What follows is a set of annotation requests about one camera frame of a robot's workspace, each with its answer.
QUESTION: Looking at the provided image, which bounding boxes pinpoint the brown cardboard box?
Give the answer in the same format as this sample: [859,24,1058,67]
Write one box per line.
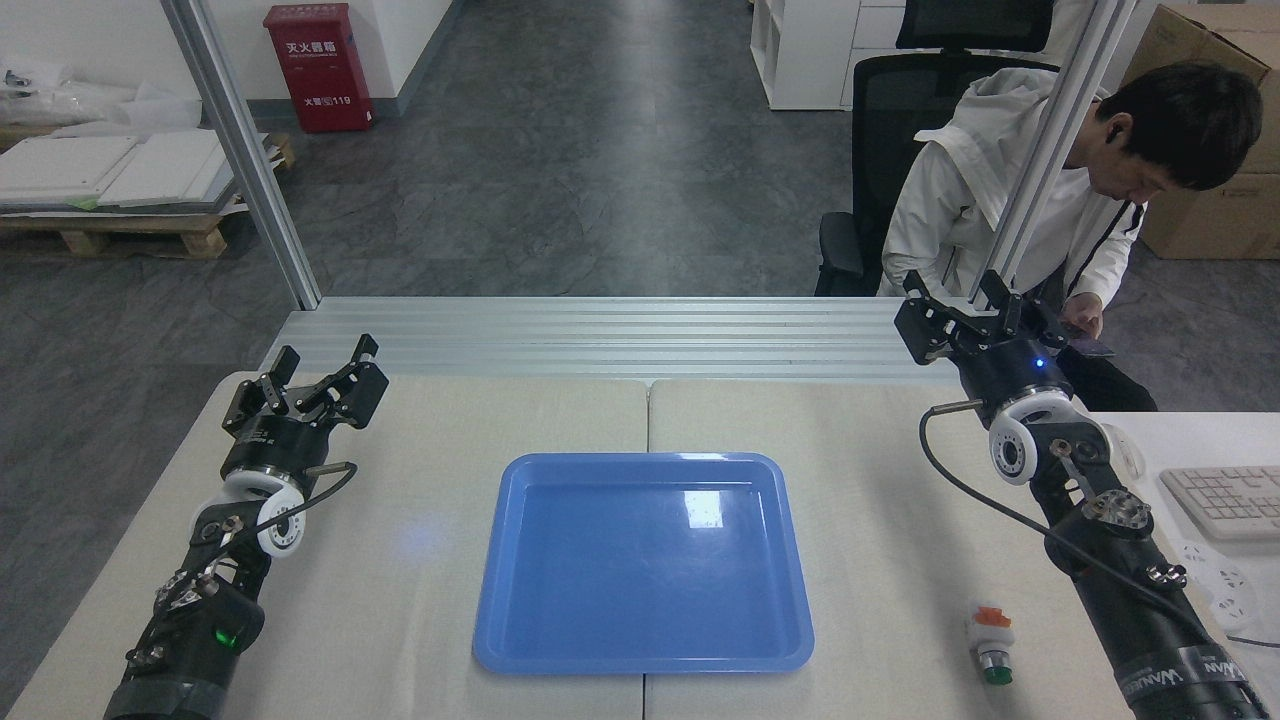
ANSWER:
[1120,3,1280,262]

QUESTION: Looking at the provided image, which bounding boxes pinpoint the blue plastic tray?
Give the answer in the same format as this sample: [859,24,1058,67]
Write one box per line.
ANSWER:
[472,452,815,676]

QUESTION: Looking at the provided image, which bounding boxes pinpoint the white orange green switch part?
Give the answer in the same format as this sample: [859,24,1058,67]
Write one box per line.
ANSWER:
[965,605,1017,688]

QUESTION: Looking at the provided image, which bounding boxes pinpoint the silver aluminium rail bed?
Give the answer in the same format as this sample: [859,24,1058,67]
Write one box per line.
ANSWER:
[262,296,966,387]

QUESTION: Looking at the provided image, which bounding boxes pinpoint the silver aluminium post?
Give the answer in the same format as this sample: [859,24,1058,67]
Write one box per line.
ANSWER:
[966,0,1142,307]
[160,0,323,312]

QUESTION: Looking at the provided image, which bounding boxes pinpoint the white power strip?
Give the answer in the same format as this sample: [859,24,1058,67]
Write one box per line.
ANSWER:
[1172,540,1262,632]

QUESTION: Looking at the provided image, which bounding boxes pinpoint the white computer mouse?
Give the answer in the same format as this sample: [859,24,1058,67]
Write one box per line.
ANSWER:
[1098,422,1147,483]

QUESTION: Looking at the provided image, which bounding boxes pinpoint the black office chair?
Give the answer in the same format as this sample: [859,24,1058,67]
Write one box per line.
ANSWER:
[814,0,1063,298]

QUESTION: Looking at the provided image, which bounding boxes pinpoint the white foam boards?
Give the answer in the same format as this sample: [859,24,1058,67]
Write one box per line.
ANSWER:
[0,126,273,215]

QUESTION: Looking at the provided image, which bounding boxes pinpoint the white keyboard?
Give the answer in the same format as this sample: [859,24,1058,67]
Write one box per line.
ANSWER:
[1159,465,1280,544]

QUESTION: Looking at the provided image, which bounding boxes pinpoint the person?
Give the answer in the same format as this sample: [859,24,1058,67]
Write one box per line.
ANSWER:
[877,60,1264,413]

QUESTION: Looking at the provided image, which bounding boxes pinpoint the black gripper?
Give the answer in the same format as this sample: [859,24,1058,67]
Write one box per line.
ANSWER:
[221,334,390,483]
[892,268,1079,423]

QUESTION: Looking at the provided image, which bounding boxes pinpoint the white desk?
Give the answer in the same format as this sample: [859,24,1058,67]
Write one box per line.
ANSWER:
[1085,410,1280,720]

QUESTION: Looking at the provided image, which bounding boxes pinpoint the white cabinet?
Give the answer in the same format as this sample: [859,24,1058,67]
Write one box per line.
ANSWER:
[749,0,909,112]

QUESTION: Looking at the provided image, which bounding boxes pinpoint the person's hand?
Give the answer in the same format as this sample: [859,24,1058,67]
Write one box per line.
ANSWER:
[1060,292,1105,340]

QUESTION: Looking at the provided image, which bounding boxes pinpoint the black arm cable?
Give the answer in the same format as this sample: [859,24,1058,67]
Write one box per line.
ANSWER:
[919,399,1233,653]
[178,461,359,593]

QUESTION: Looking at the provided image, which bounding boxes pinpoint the wooden pallet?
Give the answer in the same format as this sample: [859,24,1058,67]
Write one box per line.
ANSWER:
[0,132,298,262]

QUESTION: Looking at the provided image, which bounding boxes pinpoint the dark phone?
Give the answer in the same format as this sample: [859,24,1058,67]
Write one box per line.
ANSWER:
[1056,320,1117,359]

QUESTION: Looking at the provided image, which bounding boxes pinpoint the red fire extinguisher box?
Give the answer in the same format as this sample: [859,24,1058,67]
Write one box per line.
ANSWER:
[262,3,376,135]

